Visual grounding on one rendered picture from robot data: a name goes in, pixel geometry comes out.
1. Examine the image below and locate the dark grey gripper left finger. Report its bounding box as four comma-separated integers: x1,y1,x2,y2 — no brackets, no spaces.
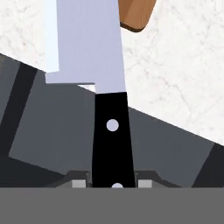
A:
45,170,93,189

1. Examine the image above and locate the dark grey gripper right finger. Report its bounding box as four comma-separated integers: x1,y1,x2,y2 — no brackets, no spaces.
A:
135,170,182,189

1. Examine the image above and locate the black-handled kitchen knife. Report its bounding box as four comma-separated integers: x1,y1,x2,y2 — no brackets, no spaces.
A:
44,0,137,189

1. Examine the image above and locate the wooden cutting board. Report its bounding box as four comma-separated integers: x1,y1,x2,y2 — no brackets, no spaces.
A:
117,0,158,33

